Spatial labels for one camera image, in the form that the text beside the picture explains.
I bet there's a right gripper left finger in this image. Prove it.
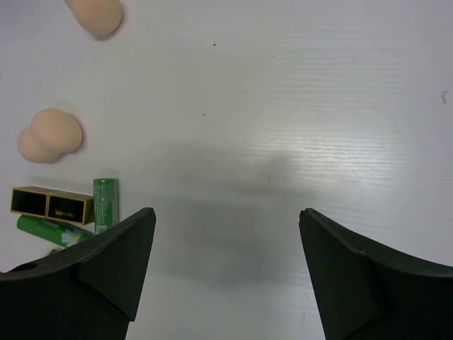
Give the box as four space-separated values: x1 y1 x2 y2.
1 208 156 339

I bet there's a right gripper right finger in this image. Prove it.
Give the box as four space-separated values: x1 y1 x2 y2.
299 208 452 339

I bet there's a black gold lipstick case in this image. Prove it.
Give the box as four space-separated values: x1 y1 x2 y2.
11 186 95 225

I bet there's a green tube side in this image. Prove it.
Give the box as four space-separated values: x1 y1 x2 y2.
93 178 119 234

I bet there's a lower beige makeup sponge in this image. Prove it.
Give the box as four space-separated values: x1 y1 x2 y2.
17 108 84 164

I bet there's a beige makeup sponge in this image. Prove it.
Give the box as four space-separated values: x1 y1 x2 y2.
64 0 123 36
17 108 84 164

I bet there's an upper beige makeup sponge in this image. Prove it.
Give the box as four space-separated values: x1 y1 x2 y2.
64 0 123 36

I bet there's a green tube lying flat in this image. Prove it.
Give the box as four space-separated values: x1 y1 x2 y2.
16 215 93 248

